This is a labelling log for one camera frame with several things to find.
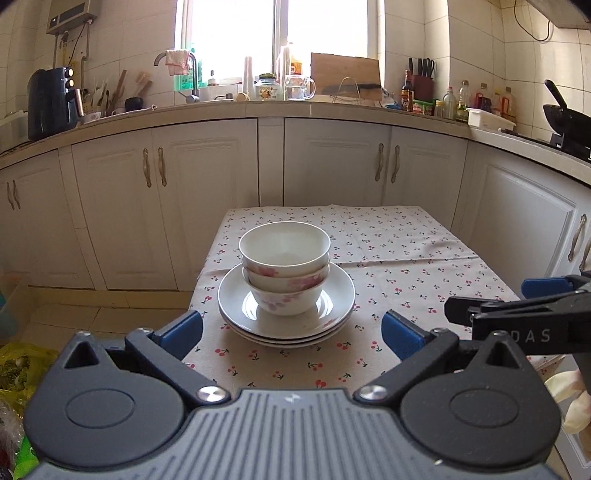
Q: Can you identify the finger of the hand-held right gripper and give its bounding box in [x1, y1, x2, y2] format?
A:
[521, 274, 591, 302]
[445, 290, 591, 332]

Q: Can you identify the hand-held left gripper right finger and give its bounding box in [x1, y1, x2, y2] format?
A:
[355, 311, 539, 408]

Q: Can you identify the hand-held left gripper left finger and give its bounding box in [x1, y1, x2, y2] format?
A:
[46, 310, 232, 409]

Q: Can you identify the white plate with fruit print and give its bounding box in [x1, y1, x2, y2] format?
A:
[230, 325, 346, 348]
[221, 316, 351, 342]
[217, 263, 356, 335]

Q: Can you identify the white bowl with pale flowers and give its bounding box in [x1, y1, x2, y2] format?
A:
[246, 276, 327, 317]

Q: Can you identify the white bowl with pink flowers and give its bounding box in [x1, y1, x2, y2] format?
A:
[241, 262, 331, 292]
[239, 222, 332, 274]

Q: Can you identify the person's right hand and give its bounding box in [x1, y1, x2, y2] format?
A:
[544, 368, 591, 435]

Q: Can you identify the cherry print tablecloth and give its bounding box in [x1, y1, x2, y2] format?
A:
[185, 205, 561, 394]

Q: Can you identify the yellow plastic bag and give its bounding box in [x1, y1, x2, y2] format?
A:
[0, 342, 59, 407]

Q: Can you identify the black wok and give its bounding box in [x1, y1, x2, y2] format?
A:
[542, 79, 591, 140]

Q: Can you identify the white plastic container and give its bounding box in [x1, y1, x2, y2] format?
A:
[467, 108, 517, 133]

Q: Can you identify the orange oil bottle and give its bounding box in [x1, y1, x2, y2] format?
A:
[502, 87, 517, 125]

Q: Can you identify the green packet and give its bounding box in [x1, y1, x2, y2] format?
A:
[11, 436, 40, 480]

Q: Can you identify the dark sauce bottle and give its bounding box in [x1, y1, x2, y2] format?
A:
[400, 70, 415, 112]

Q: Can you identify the dark knife block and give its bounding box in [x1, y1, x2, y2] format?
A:
[407, 58, 436, 101]

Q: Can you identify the beige stone countertop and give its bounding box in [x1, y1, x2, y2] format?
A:
[0, 98, 591, 191]

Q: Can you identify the utensil holder with utensils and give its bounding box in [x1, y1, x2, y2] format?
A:
[82, 69, 154, 117]

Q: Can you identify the green dish soap bottle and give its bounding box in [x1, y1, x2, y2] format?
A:
[172, 44, 202, 93]

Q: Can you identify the metal kitchen faucet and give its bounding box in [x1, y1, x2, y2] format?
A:
[154, 50, 201, 103]

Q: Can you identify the floral glass jar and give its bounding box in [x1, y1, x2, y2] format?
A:
[255, 74, 280, 101]

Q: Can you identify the black air fryer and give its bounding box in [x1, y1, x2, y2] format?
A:
[27, 67, 83, 142]

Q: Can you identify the glass pitcher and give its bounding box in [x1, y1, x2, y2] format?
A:
[283, 74, 317, 101]

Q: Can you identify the pink dish cloth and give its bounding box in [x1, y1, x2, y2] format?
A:
[165, 48, 191, 77]

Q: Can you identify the wooden cutting board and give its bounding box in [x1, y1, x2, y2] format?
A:
[310, 52, 383, 100]

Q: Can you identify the range hood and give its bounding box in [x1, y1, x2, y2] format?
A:
[526, 0, 591, 29]

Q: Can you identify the kitchen window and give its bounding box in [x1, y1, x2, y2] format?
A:
[175, 0, 385, 83]

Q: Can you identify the white water heater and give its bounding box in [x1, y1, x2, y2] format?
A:
[46, 1, 99, 34]

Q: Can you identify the wire rack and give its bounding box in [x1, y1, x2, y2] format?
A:
[337, 76, 363, 100]

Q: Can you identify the black wall cable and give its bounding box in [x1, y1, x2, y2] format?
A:
[514, 0, 556, 43]

